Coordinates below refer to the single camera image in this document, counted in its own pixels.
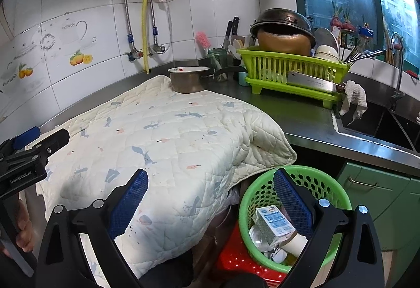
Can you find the pink bottle brush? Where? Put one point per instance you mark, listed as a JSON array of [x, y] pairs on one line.
[[202, 40]]

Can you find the green plastic basket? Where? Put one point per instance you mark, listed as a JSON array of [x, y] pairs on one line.
[[259, 189]]

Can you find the small teal cup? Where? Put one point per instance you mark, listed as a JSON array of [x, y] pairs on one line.
[[243, 78]]

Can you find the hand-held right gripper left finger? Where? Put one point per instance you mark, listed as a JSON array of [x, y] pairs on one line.
[[129, 206]]

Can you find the green plastic dish rack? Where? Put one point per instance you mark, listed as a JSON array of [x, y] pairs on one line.
[[272, 61]]

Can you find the green cabinet door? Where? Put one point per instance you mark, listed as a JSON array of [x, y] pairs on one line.
[[387, 209]]

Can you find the brown bowl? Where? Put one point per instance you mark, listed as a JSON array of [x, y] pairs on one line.
[[282, 42]]

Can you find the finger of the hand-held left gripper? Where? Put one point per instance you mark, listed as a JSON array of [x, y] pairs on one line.
[[52, 141], [28, 137]]

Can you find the person's left hand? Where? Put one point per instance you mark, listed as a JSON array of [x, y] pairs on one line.
[[25, 229]]

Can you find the white plate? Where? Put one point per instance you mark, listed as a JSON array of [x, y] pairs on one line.
[[323, 35]]

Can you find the blue and white milk carton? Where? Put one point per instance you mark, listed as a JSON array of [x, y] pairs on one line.
[[272, 220]]

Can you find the clear plastic cup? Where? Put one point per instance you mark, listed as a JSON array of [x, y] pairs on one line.
[[257, 237]]

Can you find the utensil holder with brushes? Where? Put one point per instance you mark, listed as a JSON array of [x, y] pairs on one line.
[[218, 57]]

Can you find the chrome sink faucet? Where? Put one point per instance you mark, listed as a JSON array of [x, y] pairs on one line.
[[398, 78]]

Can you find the cream quilted printed mat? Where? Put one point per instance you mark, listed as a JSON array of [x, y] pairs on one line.
[[164, 143]]

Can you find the white ceramic bowl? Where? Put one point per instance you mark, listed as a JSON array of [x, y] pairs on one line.
[[326, 52]]

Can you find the red plastic stool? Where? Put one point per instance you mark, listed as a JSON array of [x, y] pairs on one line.
[[233, 258]]

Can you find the bundle of metal utensils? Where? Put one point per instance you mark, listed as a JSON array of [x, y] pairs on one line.
[[361, 57]]

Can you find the metal pipe valve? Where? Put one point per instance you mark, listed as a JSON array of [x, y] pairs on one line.
[[158, 48], [134, 54]]

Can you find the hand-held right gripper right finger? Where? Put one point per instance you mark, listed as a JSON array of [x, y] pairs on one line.
[[292, 206]]

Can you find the white dish cloth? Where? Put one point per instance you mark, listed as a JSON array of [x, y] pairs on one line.
[[356, 94]]

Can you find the stainless steel sink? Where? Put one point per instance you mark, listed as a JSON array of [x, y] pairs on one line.
[[370, 120]]

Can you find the black wok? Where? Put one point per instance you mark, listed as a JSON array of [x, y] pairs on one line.
[[282, 17]]

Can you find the steel cleaver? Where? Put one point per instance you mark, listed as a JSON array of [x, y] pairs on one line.
[[311, 82]]

